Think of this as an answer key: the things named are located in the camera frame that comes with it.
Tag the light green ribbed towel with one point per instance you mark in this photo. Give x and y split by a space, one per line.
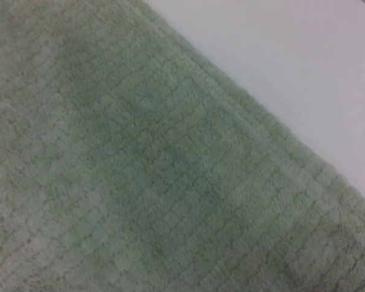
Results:
140 167

